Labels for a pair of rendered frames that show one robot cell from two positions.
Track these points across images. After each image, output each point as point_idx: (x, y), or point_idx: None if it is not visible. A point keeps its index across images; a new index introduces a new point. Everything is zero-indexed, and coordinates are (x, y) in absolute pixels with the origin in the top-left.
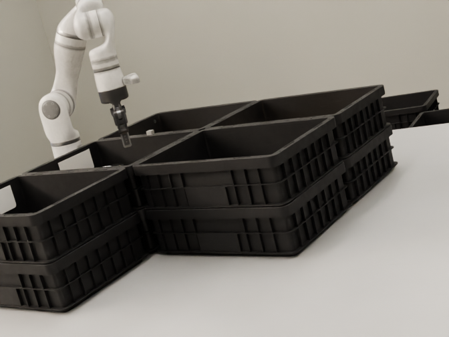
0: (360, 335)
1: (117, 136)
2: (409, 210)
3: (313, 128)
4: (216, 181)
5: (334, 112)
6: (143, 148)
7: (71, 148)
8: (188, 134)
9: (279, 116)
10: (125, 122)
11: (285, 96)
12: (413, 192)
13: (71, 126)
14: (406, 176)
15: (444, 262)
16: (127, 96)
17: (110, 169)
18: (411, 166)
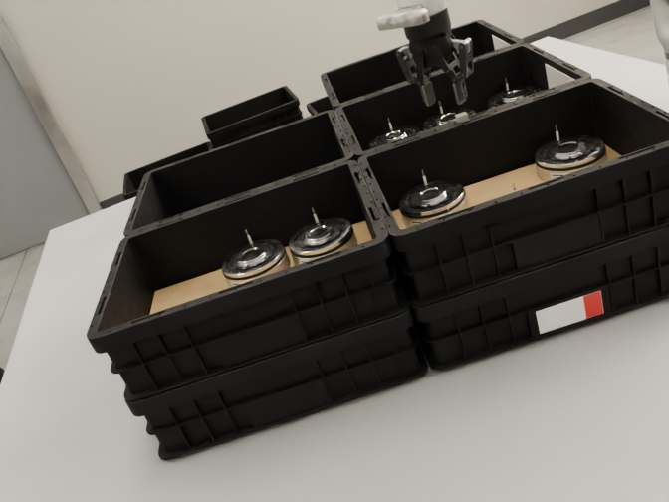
0: (99, 249)
1: (612, 101)
2: (104, 363)
3: (135, 209)
4: (232, 170)
5: (222, 333)
6: None
7: (665, 63)
8: (358, 145)
9: (350, 285)
10: (402, 69)
11: (318, 261)
12: (111, 396)
13: (656, 28)
14: (135, 435)
15: (54, 314)
16: (410, 39)
17: (356, 98)
18: (140, 473)
